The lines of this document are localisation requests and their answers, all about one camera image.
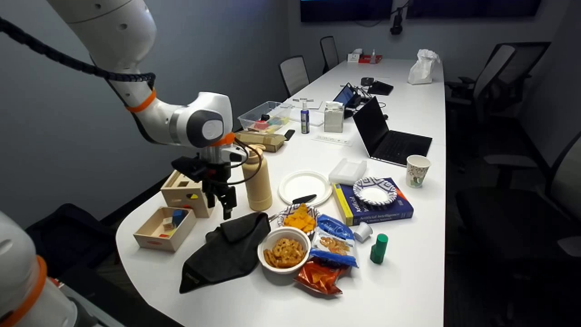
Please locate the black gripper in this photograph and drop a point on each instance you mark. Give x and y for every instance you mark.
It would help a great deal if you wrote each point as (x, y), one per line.
(218, 172)

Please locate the dark grey microfibre cloth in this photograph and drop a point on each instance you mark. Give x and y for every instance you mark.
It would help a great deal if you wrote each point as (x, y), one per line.
(223, 254)

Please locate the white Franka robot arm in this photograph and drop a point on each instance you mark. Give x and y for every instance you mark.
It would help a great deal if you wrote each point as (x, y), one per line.
(120, 36)

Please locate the wooden shape sorter cube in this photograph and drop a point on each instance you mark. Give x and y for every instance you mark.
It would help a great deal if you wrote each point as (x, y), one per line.
(181, 196)

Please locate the blue wooden block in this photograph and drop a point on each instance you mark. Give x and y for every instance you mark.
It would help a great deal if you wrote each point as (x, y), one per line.
(178, 216)

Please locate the blue patterned paper bowl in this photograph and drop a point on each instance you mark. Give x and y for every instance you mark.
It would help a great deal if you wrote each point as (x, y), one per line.
(374, 192)
(281, 221)

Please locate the open wooden block box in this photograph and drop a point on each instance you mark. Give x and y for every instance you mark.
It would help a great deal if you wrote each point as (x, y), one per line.
(163, 241)

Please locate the white round bowl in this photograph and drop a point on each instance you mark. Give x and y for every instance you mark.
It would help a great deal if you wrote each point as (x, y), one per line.
(265, 263)

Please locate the brown pretzel crisps pile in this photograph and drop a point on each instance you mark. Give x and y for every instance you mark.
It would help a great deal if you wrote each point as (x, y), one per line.
(283, 252)

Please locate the black plastic knife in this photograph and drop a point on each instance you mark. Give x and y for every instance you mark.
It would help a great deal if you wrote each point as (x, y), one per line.
(303, 198)

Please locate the white paper plate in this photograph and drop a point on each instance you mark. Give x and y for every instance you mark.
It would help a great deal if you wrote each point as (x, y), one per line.
(301, 181)

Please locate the clear plastic bin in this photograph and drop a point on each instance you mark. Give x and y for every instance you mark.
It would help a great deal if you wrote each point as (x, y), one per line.
(259, 114)

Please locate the small blue label bottle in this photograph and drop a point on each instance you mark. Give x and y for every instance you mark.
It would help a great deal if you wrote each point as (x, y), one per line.
(305, 119)

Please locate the blue white pretzel bag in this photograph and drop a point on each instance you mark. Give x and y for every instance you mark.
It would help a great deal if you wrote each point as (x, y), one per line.
(332, 241)

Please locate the red orange chip bag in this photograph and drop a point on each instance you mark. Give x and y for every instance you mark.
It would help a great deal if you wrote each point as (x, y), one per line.
(319, 277)

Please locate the white plastic container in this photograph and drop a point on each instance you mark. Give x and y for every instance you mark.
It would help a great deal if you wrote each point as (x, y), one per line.
(347, 170)

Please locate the white tissue carton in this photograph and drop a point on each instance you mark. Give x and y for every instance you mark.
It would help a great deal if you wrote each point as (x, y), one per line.
(332, 116)

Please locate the small silver pod cup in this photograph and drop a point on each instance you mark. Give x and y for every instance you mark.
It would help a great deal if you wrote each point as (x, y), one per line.
(361, 230)

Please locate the black office chair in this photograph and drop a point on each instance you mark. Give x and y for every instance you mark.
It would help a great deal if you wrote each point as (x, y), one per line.
(328, 50)
(292, 72)
(501, 72)
(519, 218)

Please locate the blue box with yellow stripe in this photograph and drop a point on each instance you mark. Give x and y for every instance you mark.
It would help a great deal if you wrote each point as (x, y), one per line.
(374, 210)

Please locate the tablet with blue screen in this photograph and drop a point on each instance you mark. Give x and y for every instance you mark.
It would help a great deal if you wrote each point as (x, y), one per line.
(347, 94)

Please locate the green cylindrical bottle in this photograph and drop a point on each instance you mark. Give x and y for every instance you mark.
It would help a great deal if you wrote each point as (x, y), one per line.
(377, 248)

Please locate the black open laptop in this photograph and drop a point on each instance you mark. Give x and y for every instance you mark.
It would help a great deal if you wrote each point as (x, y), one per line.
(392, 145)

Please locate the black small device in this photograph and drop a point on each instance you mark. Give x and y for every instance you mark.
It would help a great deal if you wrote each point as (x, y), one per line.
(379, 85)

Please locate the small white box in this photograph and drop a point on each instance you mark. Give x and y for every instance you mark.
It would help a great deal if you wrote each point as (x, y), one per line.
(354, 56)

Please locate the white paper coffee cup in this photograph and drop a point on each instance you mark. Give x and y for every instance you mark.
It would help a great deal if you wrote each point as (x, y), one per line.
(417, 170)

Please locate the small red box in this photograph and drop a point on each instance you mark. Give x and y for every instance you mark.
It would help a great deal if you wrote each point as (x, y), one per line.
(370, 58)

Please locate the white plastic bag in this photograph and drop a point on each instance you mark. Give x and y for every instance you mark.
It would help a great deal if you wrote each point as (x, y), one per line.
(423, 67)

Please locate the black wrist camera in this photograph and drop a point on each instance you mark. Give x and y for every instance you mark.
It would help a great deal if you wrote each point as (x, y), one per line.
(185, 167)

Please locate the wall mounted monitor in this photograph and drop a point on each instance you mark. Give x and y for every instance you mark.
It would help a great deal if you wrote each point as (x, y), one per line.
(472, 7)
(345, 9)

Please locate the black conference camera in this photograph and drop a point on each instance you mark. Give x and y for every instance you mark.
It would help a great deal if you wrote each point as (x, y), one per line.
(397, 20)

